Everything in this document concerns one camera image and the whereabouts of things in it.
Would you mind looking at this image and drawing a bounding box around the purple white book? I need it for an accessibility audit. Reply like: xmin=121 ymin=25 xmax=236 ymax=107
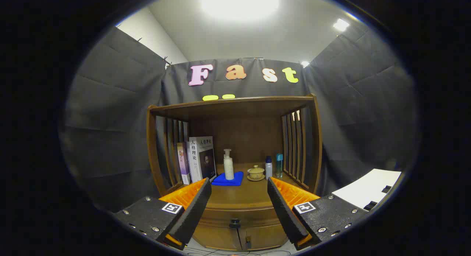
xmin=177 ymin=142 xmax=191 ymax=185

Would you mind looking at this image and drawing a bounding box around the white filing cabinet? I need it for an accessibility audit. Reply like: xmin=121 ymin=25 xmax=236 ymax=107
xmin=331 ymin=169 xmax=402 ymax=212

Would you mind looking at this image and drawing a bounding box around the yellow lidded tea cup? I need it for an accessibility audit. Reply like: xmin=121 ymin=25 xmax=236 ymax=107
xmin=247 ymin=165 xmax=265 ymax=182

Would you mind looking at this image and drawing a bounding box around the large white portrait book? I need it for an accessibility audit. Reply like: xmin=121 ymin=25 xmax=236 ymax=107
xmin=189 ymin=136 xmax=217 ymax=183

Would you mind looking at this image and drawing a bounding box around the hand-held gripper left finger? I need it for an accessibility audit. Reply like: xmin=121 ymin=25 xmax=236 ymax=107
xmin=112 ymin=178 xmax=212 ymax=250

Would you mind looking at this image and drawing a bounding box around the wooden cabinet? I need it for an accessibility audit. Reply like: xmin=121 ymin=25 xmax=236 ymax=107
xmin=146 ymin=94 xmax=323 ymax=252

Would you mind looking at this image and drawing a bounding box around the white pump bottle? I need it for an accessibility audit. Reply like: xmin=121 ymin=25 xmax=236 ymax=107
xmin=223 ymin=149 xmax=235 ymax=180

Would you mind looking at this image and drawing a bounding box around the wooden countertop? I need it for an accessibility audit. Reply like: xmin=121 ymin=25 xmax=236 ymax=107
xmin=204 ymin=163 xmax=306 ymax=209

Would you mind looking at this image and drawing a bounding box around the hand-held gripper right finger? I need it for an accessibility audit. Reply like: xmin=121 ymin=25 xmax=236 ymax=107
xmin=267 ymin=177 xmax=368 ymax=250

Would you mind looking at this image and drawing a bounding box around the wooden drawer with black knob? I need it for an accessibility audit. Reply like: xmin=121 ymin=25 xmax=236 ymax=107
xmin=199 ymin=206 xmax=284 ymax=230

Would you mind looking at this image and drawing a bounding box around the blue folded cloth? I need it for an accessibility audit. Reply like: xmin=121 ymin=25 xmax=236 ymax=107
xmin=212 ymin=171 xmax=244 ymax=186

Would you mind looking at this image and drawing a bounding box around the large ceiling light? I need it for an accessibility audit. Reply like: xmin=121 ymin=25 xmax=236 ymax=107
xmin=201 ymin=0 xmax=281 ymax=21

